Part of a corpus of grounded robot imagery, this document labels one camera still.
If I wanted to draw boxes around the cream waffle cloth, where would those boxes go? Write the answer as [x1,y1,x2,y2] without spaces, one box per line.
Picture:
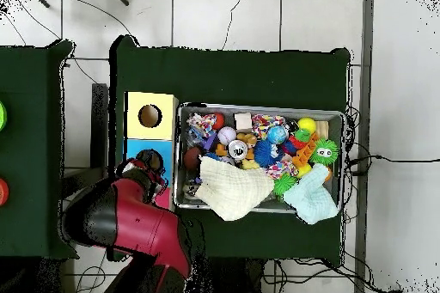
[195,155,276,223]

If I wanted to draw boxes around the blue spiky eyed toy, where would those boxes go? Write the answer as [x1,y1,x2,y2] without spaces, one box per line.
[253,139,284,168]

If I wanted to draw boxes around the mint green cloth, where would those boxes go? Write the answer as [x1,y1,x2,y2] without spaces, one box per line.
[282,162,339,226]

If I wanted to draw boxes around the wooden box with three holes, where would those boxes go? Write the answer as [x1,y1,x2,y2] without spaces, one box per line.
[121,91,180,211]

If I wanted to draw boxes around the shallow mesh bin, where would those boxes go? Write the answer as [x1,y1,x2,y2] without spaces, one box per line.
[173,101,345,217]

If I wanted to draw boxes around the crumpled colourful paper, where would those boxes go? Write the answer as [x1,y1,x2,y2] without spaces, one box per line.
[186,113,217,138]

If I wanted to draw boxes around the black upright panel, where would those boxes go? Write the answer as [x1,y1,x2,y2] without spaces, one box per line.
[90,82,110,186]

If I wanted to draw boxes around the white baseball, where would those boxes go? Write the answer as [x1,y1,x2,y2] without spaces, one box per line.
[217,126,237,146]

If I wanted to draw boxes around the crushed silver can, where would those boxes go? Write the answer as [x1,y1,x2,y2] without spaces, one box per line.
[228,139,249,161]

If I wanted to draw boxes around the plain wooden cube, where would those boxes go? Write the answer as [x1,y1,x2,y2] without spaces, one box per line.
[233,112,253,131]

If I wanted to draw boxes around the dark green table cloth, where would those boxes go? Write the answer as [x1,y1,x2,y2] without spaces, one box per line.
[107,34,352,263]
[0,40,79,260]

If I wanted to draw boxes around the blue globe ball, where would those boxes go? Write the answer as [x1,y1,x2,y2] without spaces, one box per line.
[266,125,289,145]

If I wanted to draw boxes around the orange ball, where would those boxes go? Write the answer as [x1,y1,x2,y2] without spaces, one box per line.
[0,178,10,207]

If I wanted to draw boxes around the yellow ball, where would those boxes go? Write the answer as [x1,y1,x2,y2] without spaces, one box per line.
[297,116,317,134]

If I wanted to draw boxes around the large green spiky eyed toy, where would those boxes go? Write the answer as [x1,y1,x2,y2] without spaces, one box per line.
[309,138,340,166]

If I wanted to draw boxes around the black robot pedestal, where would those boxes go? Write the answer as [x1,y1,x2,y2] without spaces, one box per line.
[192,257,266,293]

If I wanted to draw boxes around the thin black floor cable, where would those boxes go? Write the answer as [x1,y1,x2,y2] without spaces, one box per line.
[221,0,249,52]

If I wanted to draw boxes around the thick black floor cable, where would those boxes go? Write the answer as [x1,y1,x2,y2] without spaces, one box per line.
[345,153,440,175]

